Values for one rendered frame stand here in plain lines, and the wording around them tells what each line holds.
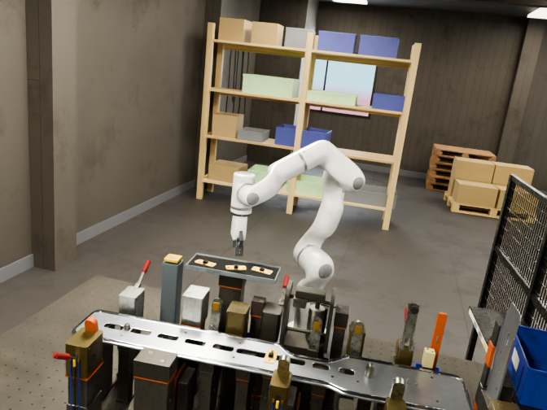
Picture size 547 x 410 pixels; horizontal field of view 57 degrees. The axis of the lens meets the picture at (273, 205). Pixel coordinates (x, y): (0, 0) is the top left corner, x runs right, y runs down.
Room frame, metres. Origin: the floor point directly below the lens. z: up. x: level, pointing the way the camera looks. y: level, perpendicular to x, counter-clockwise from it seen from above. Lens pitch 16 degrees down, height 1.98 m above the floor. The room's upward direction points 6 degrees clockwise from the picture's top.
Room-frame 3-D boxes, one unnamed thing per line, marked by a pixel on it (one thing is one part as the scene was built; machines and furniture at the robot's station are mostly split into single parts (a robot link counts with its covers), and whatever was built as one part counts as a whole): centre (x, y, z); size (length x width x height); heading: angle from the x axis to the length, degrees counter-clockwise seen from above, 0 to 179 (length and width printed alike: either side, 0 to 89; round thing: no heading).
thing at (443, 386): (1.52, -0.03, 1.00); 1.38 x 0.22 x 0.02; 82
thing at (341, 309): (1.70, -0.30, 0.91); 0.07 x 0.05 x 0.42; 172
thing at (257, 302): (1.75, 0.01, 0.90); 0.05 x 0.05 x 0.40; 82
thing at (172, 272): (1.92, 0.39, 0.92); 0.08 x 0.08 x 0.44; 82
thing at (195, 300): (1.75, 0.25, 0.90); 0.13 x 0.08 x 0.41; 172
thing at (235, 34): (6.91, -0.29, 1.24); 2.80 x 0.73 x 2.48; 77
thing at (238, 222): (1.88, 0.12, 1.35); 0.10 x 0.07 x 0.11; 13
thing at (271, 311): (1.74, -0.04, 0.89); 0.12 x 0.07 x 0.38; 172
